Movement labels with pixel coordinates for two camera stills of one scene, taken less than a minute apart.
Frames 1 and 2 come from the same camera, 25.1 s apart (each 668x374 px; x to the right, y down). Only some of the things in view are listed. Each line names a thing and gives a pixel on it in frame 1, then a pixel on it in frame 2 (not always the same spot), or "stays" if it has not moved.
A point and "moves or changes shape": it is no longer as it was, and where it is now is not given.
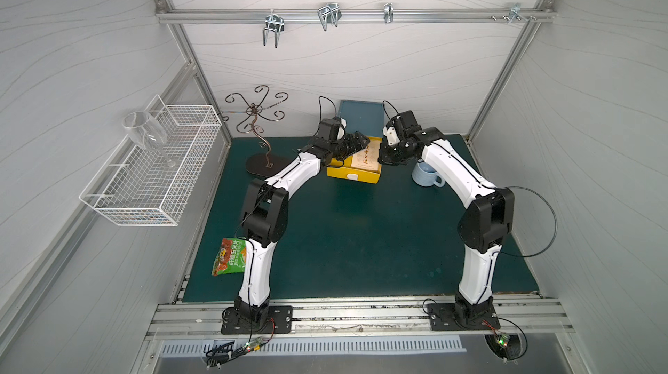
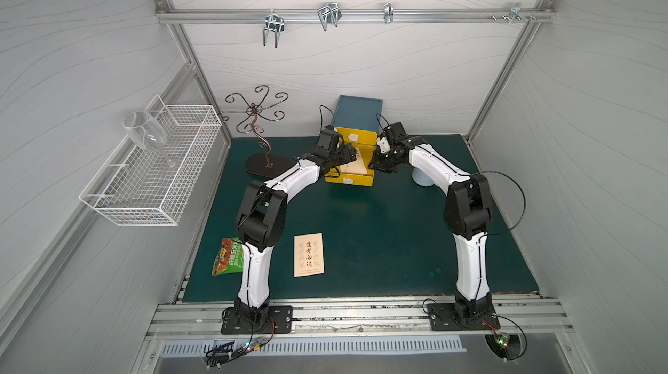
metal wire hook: (330, 11) stays
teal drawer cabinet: (365, 116) stays
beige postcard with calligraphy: (368, 157) moves or changes shape
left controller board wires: (224, 352) stays
